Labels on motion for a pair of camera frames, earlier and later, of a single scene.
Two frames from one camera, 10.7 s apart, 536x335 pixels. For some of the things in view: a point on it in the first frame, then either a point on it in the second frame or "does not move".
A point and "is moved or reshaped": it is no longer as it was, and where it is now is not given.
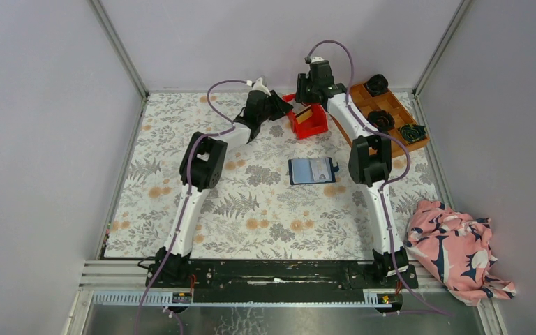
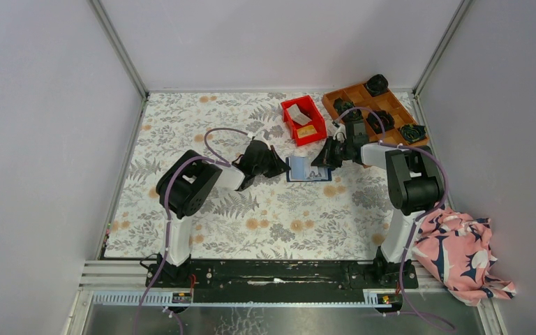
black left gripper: x=273 y=107 -> x=271 y=160
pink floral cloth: x=456 y=248 does not move
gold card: x=303 y=114 -> x=306 y=131
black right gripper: x=302 y=80 -> x=324 y=158
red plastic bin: x=306 y=119 is moved or reshaped
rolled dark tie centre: x=381 y=120 does not move
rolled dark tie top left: x=377 y=84 does not move
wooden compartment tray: x=340 y=126 is moved or reshaped
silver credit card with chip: x=321 y=169 does not move
